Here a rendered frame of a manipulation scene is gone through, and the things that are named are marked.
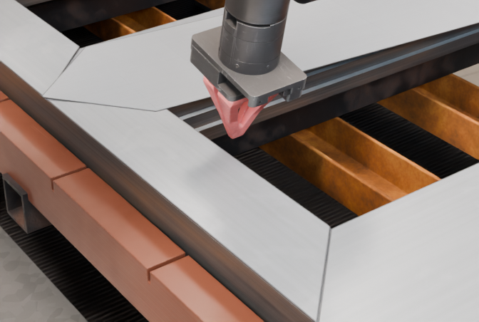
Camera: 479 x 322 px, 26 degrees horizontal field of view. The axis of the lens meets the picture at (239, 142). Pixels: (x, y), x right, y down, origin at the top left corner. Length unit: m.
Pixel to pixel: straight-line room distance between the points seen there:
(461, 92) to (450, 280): 0.65
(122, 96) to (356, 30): 0.31
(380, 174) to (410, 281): 0.48
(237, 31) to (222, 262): 0.20
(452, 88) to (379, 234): 0.61
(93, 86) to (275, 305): 0.39
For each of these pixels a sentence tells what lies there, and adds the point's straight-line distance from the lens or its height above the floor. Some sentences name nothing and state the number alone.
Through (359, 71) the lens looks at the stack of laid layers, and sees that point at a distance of 1.22.
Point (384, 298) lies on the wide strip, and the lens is 0.82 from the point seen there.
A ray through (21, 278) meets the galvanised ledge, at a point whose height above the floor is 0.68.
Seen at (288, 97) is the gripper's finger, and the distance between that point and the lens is 0.96.
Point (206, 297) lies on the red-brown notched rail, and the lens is 0.87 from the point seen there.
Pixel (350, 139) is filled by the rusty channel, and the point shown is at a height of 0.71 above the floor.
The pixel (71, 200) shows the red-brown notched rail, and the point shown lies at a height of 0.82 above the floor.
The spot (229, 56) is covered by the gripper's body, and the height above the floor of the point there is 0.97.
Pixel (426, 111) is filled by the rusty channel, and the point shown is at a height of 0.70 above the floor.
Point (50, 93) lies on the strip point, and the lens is 1.11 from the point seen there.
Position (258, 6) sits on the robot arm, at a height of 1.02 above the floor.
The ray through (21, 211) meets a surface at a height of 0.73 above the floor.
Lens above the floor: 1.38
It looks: 31 degrees down
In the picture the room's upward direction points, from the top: straight up
